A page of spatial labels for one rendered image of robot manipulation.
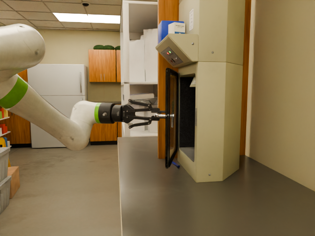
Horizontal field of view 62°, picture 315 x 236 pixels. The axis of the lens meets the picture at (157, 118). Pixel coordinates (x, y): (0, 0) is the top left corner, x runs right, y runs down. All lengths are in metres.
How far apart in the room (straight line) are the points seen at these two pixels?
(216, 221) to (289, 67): 0.75
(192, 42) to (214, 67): 0.13
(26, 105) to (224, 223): 0.72
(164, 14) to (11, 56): 0.85
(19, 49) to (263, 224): 0.80
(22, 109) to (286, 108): 1.05
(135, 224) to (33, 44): 0.57
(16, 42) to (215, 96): 0.68
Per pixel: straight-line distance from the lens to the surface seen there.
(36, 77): 6.07
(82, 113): 1.17
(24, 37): 0.80
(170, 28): 1.12
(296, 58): 1.25
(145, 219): 0.80
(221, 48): 1.05
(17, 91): 0.95
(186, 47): 1.01
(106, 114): 1.13
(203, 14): 1.05
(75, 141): 1.11
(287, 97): 1.28
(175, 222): 0.79
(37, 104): 1.00
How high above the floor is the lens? 1.31
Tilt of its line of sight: 7 degrees down
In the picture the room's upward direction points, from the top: straight up
